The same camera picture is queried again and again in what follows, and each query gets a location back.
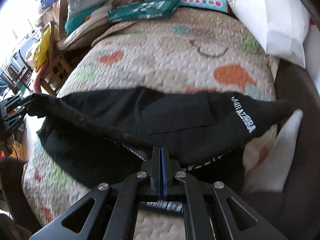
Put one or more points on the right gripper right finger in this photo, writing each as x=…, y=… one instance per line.
x=211, y=211

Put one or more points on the brown paper bag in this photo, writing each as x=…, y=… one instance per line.
x=59, y=14

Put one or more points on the white paper shopping bag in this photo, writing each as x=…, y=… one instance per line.
x=280, y=26

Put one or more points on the patchwork quilted bedspread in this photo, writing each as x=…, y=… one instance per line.
x=192, y=51

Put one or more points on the green long box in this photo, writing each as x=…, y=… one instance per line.
x=146, y=10

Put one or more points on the yellow plastic bag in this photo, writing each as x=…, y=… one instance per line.
x=40, y=55

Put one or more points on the teal folded cloth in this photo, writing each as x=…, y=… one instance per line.
x=78, y=19

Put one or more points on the black pants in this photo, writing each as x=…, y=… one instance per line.
x=105, y=135

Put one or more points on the grey socked foot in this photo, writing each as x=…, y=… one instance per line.
x=270, y=174

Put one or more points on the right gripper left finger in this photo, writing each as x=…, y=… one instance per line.
x=108, y=211

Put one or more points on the light blue shapes box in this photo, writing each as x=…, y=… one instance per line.
x=216, y=5

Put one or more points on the wooden chair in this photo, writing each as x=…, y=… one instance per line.
x=56, y=69

